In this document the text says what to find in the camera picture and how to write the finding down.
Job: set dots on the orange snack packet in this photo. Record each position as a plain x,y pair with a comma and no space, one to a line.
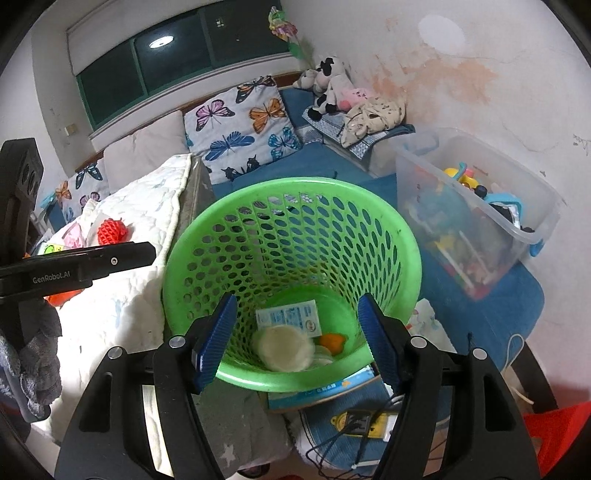
60,299

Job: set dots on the beige spotted cloth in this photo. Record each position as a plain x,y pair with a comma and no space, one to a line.
374,115

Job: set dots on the large butterfly print pillow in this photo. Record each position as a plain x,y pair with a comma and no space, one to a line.
240,124

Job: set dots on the orange peel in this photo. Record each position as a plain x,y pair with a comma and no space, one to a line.
332,342

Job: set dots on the colourful pinwheel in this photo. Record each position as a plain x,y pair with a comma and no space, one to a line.
281,21

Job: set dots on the blue cover book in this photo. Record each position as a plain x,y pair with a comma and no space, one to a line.
323,392

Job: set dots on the blue checked folded blanket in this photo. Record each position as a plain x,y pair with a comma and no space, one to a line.
332,127

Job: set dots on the red foam fruit net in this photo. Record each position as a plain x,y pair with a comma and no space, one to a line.
113,230

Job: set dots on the green yellow drink carton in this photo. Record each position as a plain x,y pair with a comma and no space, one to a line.
51,248

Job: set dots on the blue mattress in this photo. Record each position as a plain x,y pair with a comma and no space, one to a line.
323,159

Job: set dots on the black white cow plush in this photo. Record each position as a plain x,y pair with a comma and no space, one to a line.
332,87

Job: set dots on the blue white milk carton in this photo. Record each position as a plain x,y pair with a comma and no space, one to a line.
291,316

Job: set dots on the green plastic mesh basket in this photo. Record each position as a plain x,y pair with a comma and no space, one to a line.
295,184

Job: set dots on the small butterfly print pillow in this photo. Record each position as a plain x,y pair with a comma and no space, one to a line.
87,180

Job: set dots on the white quilted printed blanket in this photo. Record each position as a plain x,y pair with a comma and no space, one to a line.
138,221

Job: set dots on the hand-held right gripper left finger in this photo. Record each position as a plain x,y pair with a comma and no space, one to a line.
217,337

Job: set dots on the clear plastic storage box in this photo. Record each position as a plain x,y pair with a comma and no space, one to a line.
535,217

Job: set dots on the person's left hand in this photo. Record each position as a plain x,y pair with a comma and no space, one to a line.
37,369

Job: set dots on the grey pillow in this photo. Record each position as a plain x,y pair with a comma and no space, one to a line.
143,147

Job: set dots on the yellow black packet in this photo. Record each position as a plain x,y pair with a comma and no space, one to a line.
351,422

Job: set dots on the grey spotted plush toy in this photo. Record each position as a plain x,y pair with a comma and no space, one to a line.
304,81

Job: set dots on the pink plush toy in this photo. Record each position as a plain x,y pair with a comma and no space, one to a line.
358,97

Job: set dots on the pile of colourful toys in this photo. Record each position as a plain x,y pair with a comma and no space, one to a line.
457,240

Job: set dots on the white printed cloth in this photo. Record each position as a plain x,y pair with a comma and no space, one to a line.
425,318

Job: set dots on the dark window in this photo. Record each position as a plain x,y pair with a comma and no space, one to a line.
115,83

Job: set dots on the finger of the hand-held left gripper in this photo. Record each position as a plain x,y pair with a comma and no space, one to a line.
124,258

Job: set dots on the blue floor mat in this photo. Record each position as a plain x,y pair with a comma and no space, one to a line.
461,323

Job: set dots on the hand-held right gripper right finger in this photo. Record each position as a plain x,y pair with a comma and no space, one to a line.
378,341

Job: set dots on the pink snack packet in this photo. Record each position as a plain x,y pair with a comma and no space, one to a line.
74,237

